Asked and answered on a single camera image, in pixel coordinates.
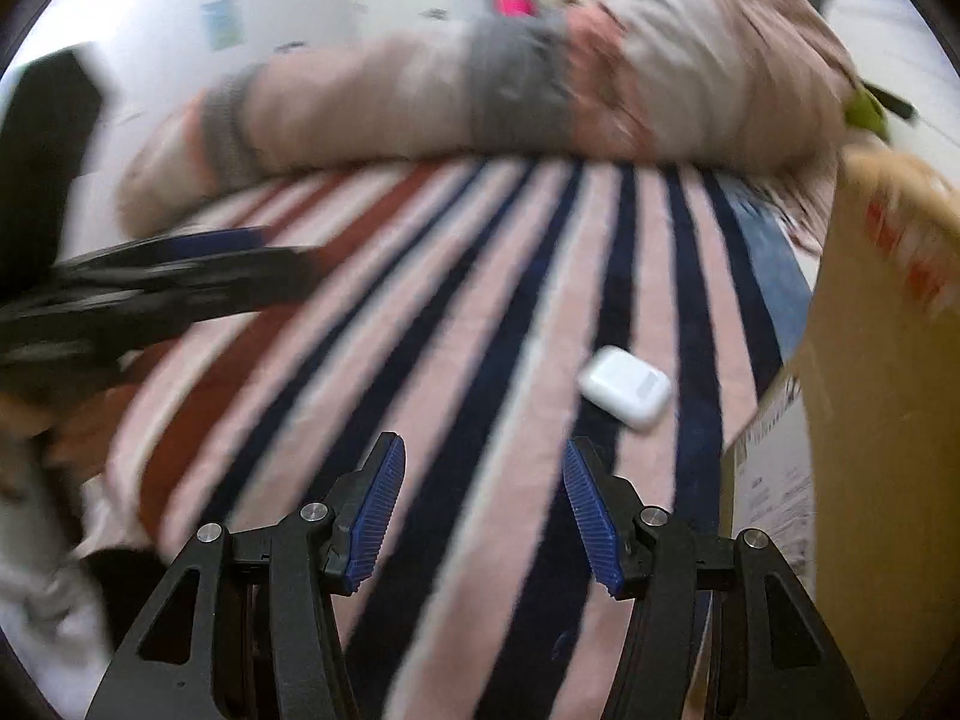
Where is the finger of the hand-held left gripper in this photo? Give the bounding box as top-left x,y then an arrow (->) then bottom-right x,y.
73,246 -> 332,317
60,228 -> 269,275

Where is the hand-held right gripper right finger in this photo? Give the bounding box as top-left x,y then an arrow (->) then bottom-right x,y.
562,436 -> 871,720

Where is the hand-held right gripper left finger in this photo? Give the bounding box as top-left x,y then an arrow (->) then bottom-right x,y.
84,431 -> 407,720

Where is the white earbuds case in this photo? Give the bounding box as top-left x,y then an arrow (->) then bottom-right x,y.
576,345 -> 674,433

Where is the brown cardboard box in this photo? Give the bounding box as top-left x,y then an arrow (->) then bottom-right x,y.
720,146 -> 960,720

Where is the person's left hand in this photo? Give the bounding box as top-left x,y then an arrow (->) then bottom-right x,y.
0,390 -> 130,485

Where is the striped blanket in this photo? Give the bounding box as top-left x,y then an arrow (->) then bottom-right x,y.
97,157 -> 820,720

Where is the pink and grey quilt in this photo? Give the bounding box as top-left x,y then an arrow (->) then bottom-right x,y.
116,0 -> 863,237

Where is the green plush toy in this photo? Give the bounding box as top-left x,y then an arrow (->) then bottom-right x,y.
844,82 -> 895,140

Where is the white headboard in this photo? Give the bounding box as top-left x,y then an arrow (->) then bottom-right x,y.
821,0 -> 960,181

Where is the wall poster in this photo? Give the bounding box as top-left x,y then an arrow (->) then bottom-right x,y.
201,0 -> 245,52

